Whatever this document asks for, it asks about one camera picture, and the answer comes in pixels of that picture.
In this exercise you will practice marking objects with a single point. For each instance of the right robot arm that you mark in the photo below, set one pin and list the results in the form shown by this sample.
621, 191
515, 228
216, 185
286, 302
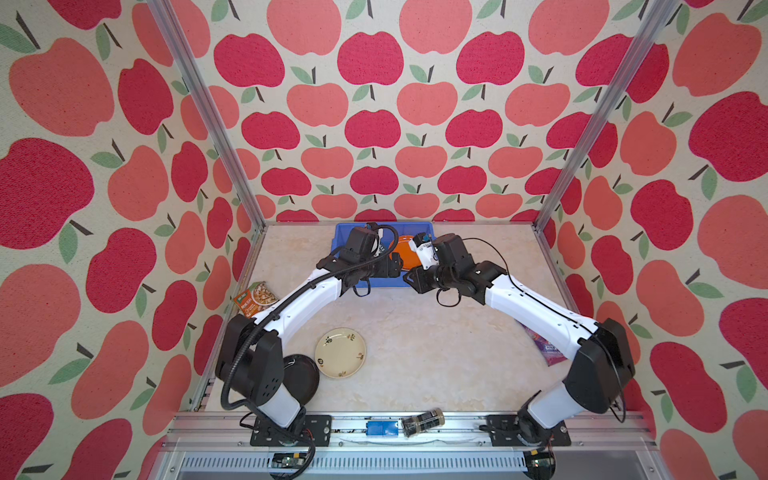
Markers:
601, 359

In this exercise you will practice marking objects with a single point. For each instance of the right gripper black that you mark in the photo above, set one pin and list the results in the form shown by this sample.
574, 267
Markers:
417, 281

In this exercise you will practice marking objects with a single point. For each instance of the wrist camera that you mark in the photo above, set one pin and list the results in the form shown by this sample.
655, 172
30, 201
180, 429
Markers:
362, 245
447, 250

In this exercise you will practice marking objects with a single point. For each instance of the purple candy bag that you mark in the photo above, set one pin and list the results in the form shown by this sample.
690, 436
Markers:
549, 352

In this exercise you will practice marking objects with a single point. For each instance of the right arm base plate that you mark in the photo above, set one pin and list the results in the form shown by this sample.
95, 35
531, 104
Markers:
508, 430

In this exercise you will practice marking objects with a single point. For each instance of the black plate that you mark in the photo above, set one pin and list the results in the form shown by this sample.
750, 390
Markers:
301, 377

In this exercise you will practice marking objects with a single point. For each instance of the cream floral plate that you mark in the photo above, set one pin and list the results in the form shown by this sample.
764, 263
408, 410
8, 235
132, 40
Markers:
340, 353

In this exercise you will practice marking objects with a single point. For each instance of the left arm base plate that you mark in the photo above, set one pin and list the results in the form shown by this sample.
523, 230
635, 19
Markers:
314, 428

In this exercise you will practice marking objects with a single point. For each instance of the left aluminium post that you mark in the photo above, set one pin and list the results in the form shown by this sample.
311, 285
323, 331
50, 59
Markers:
170, 27

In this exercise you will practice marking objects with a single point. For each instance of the orange plastic plate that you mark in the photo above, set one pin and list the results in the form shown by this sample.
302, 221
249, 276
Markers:
409, 258

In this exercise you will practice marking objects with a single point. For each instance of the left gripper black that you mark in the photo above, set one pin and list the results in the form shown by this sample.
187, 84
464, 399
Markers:
384, 271

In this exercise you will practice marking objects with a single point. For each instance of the aluminium post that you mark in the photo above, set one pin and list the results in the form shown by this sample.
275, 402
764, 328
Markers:
170, 27
648, 32

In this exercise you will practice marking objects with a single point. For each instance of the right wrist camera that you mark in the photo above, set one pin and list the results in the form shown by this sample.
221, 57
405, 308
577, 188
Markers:
447, 250

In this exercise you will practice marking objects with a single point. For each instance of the blue small box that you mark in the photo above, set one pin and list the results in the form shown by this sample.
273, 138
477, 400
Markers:
380, 428

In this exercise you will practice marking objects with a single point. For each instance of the aluminium front rail frame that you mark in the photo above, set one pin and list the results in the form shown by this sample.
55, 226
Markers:
217, 446

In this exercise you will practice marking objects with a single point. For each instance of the blue plastic bin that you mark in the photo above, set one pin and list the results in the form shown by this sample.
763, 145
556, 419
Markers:
342, 231

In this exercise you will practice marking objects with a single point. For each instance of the green orange snack packet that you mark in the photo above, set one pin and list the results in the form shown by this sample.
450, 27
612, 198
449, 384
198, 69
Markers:
256, 298

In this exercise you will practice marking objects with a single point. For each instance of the black cylindrical part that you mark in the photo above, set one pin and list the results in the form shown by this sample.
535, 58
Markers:
423, 422

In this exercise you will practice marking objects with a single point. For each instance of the right aluminium post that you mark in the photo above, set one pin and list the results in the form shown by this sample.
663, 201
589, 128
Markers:
648, 32

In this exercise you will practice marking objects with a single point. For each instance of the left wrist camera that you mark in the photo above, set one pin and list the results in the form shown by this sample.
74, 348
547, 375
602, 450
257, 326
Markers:
362, 245

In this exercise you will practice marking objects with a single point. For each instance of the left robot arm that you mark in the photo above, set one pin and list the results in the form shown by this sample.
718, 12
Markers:
250, 360

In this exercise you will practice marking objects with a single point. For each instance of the green circuit board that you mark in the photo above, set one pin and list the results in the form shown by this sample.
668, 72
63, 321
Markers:
288, 461

